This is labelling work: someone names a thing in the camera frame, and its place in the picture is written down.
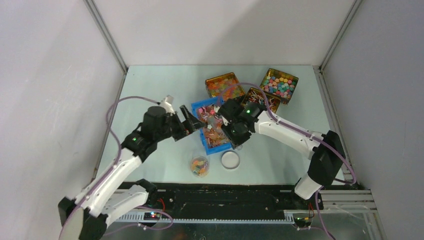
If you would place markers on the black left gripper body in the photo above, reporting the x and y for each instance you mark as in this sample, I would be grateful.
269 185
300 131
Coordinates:
173 127

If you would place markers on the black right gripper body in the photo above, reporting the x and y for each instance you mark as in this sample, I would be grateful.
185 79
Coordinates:
236 136

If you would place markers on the blue plastic candy bin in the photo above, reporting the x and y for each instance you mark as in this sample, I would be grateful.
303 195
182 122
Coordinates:
212 136

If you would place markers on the white jar lid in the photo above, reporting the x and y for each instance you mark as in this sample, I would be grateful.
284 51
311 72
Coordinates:
230 160

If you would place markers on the clear plastic jar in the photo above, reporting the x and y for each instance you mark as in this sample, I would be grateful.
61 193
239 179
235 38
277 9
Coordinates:
199 166

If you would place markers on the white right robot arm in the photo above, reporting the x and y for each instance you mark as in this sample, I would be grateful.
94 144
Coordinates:
323 150

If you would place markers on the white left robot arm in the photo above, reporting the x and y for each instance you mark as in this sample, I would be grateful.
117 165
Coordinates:
88 215

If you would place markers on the tin of wrapped candies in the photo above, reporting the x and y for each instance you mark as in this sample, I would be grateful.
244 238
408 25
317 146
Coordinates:
254 95

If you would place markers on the tin of orange candies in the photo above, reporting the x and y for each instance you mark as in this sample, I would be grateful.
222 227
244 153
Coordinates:
223 83

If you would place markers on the tin of pastel candies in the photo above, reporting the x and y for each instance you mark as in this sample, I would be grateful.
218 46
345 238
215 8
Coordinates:
279 84

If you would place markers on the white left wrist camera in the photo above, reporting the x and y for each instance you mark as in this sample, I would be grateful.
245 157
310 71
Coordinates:
166 104

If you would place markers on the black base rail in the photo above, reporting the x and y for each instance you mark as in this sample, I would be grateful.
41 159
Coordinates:
219 200

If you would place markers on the grey slotted cable duct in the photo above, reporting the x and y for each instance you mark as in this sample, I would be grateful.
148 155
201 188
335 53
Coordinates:
144 217

